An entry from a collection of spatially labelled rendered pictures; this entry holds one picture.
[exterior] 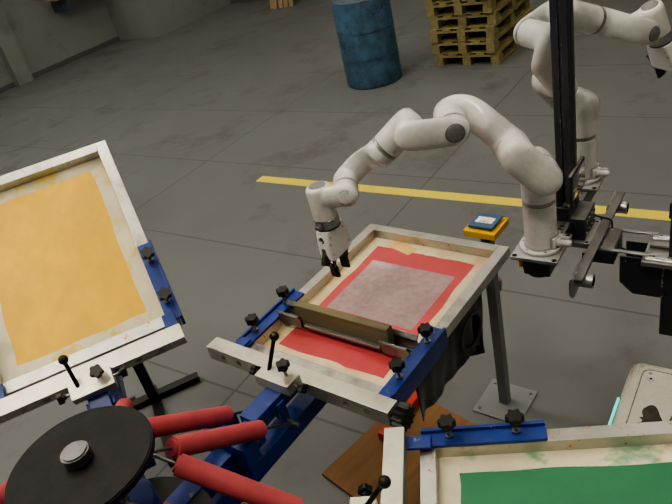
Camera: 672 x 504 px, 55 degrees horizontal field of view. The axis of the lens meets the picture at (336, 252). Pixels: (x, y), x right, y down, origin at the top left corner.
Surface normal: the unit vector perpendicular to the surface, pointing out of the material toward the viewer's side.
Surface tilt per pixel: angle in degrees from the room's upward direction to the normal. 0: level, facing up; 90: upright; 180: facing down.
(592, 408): 0
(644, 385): 0
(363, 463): 0
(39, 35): 90
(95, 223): 32
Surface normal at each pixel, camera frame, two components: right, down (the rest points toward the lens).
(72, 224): 0.04, -0.49
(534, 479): -0.22, -0.83
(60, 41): 0.82, 0.13
